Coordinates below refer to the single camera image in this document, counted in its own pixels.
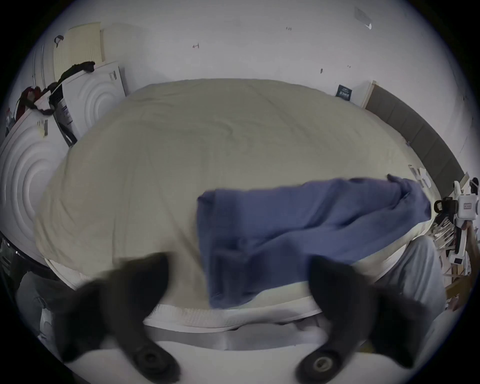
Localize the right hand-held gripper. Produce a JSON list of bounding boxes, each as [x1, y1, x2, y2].
[[433, 179, 480, 268]]

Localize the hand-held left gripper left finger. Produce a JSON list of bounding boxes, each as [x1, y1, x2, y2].
[[55, 252, 181, 384]]

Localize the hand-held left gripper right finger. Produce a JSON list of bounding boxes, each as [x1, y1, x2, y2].
[[295, 256, 429, 384]]

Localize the small white item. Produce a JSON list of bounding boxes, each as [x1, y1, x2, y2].
[[409, 164, 433, 189]]

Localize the person's legs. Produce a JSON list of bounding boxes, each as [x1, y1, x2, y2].
[[373, 235, 448, 340]]

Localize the grey padded headboard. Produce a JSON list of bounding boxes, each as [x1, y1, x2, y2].
[[365, 84, 466, 188]]

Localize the dark blue garment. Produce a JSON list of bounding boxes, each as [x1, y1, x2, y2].
[[196, 174, 433, 310]]

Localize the bed with beige sheet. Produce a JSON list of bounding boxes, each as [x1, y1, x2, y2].
[[34, 78, 444, 331]]

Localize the white washing machine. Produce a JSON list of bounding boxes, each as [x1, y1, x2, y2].
[[49, 61, 129, 148], [0, 111, 73, 265]]

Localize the red and black cloth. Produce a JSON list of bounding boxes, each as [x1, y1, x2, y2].
[[15, 85, 58, 115]]

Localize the beige ribbed panel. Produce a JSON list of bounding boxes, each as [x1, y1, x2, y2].
[[52, 22, 104, 82]]

